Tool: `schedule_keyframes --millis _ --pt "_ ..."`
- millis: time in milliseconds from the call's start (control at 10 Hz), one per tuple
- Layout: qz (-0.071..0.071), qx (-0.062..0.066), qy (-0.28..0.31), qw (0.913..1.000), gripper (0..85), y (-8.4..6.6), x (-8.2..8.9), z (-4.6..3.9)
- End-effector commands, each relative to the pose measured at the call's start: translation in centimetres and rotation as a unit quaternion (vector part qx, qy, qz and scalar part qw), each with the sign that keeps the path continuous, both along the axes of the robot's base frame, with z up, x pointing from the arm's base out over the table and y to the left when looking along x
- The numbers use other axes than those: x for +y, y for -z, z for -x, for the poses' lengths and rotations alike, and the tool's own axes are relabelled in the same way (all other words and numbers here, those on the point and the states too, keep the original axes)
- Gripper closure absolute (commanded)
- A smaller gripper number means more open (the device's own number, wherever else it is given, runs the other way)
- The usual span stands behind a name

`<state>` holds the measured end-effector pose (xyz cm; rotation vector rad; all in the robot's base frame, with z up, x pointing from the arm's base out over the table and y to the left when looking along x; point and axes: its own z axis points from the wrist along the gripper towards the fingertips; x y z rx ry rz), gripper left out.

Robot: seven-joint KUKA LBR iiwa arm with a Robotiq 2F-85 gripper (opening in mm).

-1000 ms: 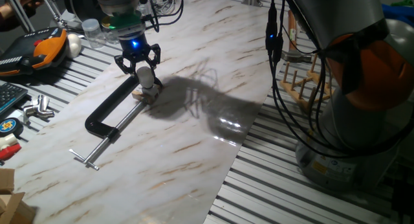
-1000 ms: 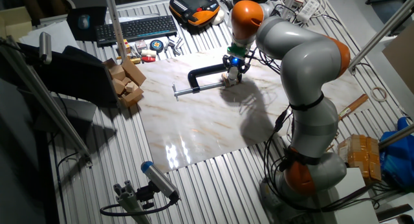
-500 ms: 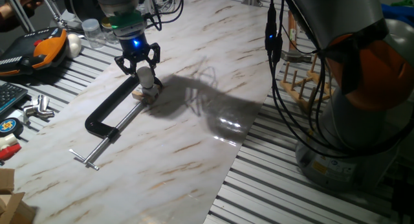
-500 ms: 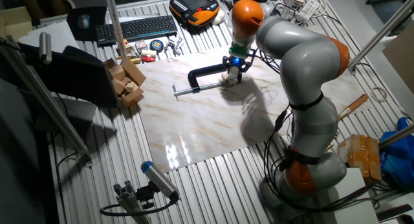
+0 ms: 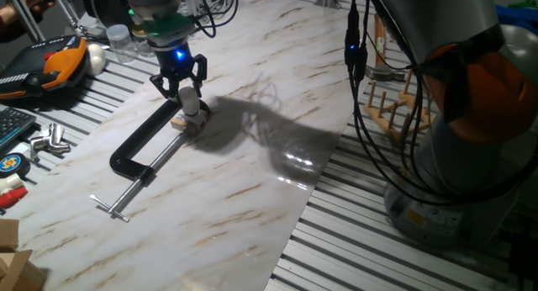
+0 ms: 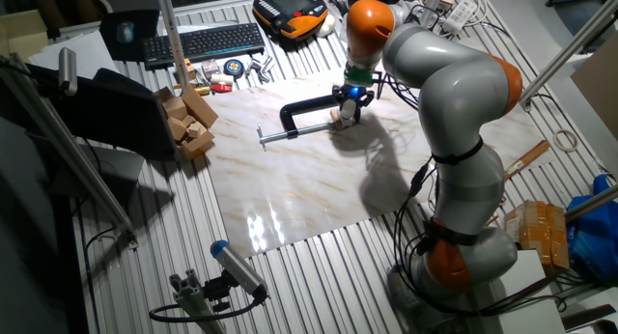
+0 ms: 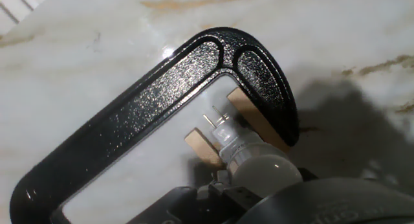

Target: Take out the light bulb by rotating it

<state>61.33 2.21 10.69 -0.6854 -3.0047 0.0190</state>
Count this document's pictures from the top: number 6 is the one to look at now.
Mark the black metal C-clamp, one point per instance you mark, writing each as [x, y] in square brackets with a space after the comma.
[309, 104]

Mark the brown taped parcel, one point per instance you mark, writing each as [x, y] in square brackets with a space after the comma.
[536, 232]

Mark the black mouse pad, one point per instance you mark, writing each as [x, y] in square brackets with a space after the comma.
[145, 25]

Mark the aluminium profile post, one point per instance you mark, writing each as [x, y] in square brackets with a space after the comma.
[171, 35]
[432, 6]

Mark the brown cardboard sheet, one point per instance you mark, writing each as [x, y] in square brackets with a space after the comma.
[598, 88]

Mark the white pedestal box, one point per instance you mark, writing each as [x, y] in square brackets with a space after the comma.
[531, 305]

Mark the white paper sheet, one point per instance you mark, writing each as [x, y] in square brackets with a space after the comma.
[87, 54]

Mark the short aluminium profile stub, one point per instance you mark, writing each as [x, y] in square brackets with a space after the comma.
[193, 300]

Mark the black laptop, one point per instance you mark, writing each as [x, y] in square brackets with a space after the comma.
[111, 117]

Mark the small white red box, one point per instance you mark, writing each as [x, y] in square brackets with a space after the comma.
[210, 67]

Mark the cardboard box of wooden blocks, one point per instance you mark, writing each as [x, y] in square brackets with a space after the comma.
[193, 126]

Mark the black orange teach pendant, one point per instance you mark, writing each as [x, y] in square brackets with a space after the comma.
[289, 8]

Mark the marble pattern sheet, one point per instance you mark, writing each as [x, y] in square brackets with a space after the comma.
[299, 189]

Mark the white power strip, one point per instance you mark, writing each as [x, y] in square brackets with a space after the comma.
[461, 13]

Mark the black keyboard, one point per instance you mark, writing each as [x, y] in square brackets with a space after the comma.
[203, 44]

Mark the blue plastic bag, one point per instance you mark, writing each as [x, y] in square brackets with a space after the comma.
[596, 242]

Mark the silver metal pipe fitting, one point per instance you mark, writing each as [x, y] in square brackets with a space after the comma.
[261, 68]

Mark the white red valve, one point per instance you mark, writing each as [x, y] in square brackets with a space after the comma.
[222, 83]

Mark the silver depth camera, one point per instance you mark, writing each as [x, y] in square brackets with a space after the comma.
[67, 71]

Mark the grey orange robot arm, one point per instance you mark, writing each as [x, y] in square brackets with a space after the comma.
[463, 107]

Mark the beige cardboard box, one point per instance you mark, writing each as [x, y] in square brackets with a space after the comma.
[21, 35]

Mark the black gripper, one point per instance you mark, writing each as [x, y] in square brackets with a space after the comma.
[355, 95]

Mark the aluminium profile bar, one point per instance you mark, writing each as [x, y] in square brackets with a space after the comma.
[591, 203]
[574, 44]
[63, 150]

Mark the white egg-shaped object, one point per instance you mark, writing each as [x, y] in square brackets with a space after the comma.
[326, 27]

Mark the silver blue-tipped camera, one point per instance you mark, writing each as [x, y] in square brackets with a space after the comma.
[239, 269]

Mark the grey computer mouse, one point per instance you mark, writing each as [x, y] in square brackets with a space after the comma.
[125, 33]

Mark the green gripper mount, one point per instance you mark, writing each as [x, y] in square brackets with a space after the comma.
[358, 76]

